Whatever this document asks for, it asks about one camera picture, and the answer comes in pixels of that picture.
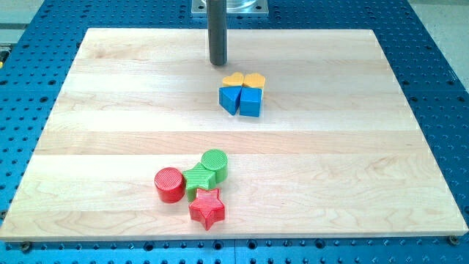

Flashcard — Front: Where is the yellow heart block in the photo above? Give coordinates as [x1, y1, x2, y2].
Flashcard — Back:
[222, 72, 244, 87]
[243, 73, 266, 89]

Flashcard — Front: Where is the wooden board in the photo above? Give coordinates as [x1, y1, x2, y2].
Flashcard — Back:
[1, 29, 468, 241]

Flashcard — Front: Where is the red star block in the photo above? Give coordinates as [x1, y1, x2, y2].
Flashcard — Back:
[188, 188, 226, 230]

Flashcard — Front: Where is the blue cube block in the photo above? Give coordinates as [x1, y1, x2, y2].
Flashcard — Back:
[240, 87, 262, 117]

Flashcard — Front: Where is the left yellow heart block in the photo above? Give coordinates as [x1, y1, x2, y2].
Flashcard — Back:
[222, 72, 244, 87]

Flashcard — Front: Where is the red cylinder block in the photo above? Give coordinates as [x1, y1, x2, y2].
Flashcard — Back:
[154, 167, 185, 203]

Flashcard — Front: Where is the green star block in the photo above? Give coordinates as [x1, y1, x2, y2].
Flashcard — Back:
[182, 163, 216, 202]

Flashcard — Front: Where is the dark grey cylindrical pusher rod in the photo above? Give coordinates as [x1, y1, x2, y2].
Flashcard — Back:
[207, 0, 227, 66]

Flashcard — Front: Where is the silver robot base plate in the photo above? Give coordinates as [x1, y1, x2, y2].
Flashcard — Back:
[191, 0, 269, 18]

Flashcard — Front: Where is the right yellow heart block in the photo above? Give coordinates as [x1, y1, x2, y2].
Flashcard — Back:
[243, 73, 266, 89]

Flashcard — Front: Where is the green cylinder block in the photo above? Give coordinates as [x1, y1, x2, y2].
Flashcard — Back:
[201, 149, 228, 183]

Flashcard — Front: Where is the blue triangle block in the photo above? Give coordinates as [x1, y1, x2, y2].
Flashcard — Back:
[218, 86, 242, 115]

